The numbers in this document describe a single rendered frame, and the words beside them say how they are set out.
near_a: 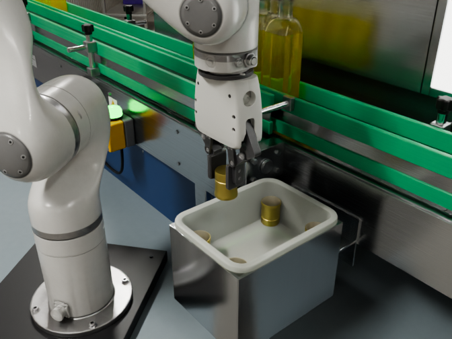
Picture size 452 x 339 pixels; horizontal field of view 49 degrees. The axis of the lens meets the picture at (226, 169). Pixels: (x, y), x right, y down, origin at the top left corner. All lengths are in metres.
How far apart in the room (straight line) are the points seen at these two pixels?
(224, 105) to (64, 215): 0.34
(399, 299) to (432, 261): 0.27
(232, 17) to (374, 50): 0.49
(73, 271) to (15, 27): 0.41
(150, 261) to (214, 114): 0.49
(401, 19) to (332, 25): 0.16
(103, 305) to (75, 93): 0.40
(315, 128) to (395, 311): 0.39
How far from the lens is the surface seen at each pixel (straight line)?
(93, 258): 0.91
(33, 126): 0.74
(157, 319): 1.00
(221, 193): 0.75
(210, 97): 0.68
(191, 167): 1.05
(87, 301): 0.96
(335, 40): 1.05
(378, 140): 0.83
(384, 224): 0.85
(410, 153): 0.80
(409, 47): 0.96
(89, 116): 0.82
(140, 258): 1.10
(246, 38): 0.64
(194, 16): 0.56
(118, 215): 1.30
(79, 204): 0.85
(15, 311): 1.05
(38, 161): 0.75
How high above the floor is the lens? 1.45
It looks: 28 degrees down
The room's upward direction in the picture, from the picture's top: straight up
